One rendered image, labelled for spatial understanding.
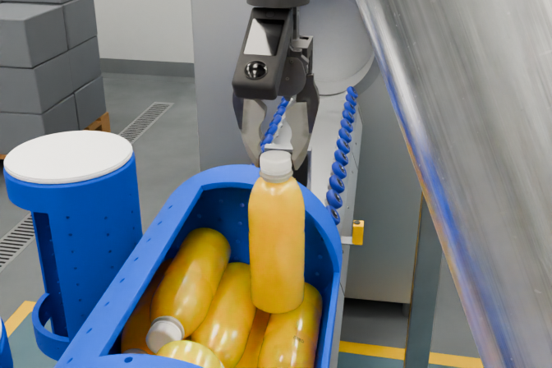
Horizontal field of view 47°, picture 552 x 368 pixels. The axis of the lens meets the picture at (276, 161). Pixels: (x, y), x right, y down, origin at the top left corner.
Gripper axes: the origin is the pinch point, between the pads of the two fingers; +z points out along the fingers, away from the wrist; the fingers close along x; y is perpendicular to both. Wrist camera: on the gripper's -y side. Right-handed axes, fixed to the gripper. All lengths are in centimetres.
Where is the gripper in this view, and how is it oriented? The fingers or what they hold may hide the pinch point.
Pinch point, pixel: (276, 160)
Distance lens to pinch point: 77.9
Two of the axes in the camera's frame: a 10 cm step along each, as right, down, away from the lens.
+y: 1.6, -4.1, 9.0
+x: -9.9, -0.6, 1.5
